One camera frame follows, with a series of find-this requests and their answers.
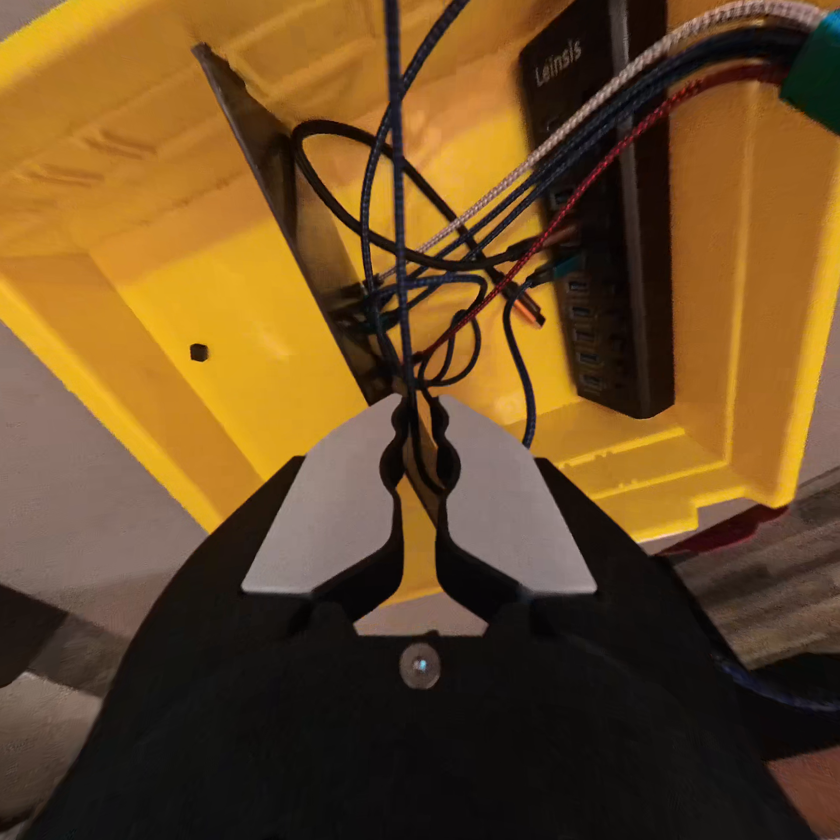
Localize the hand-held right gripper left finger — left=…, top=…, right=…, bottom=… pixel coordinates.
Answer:
left=240, top=392, right=404, bottom=618

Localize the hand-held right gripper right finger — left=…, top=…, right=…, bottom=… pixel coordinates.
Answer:
left=433, top=394, right=599, bottom=621

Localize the orange plug black usb cable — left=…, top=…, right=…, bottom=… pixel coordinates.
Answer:
left=290, top=120, right=581, bottom=388

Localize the yellow plastic bin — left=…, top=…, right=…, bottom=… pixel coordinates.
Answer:
left=0, top=0, right=840, bottom=605

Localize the black multi-port usb hub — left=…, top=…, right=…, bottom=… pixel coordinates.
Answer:
left=518, top=0, right=677, bottom=421

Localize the blue multi-head usb cable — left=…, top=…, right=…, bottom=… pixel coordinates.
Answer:
left=357, top=0, right=840, bottom=716

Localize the large black USB hub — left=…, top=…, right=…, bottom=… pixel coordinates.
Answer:
left=192, top=42, right=447, bottom=526

